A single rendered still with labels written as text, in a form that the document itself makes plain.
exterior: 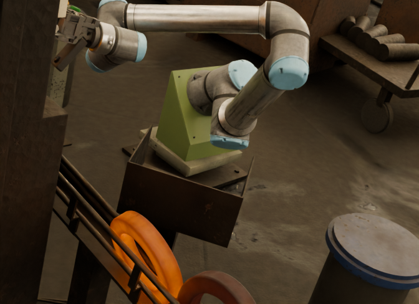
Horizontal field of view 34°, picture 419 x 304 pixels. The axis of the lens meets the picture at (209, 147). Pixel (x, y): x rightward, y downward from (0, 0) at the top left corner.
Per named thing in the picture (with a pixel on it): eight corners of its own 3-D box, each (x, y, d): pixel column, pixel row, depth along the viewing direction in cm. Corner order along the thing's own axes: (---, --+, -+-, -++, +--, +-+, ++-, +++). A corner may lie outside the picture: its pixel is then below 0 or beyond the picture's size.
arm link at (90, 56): (111, 47, 222) (132, 35, 213) (106, 79, 219) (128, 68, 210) (86, 36, 217) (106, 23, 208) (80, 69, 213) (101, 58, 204)
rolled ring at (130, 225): (194, 278, 116) (179, 288, 114) (171, 308, 132) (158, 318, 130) (131, 193, 121) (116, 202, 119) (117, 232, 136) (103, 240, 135)
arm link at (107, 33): (96, 49, 204) (110, 59, 197) (81, 46, 201) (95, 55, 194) (105, 20, 202) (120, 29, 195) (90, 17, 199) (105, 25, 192)
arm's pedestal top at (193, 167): (191, 125, 313) (192, 118, 311) (240, 160, 296) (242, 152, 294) (138, 137, 291) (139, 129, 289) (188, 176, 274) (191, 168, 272)
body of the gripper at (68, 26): (55, 6, 191) (92, 16, 199) (47, 35, 193) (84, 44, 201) (66, 12, 185) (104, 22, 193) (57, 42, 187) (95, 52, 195)
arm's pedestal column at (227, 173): (187, 134, 322) (191, 119, 318) (247, 177, 301) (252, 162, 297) (121, 151, 294) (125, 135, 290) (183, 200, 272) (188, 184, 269)
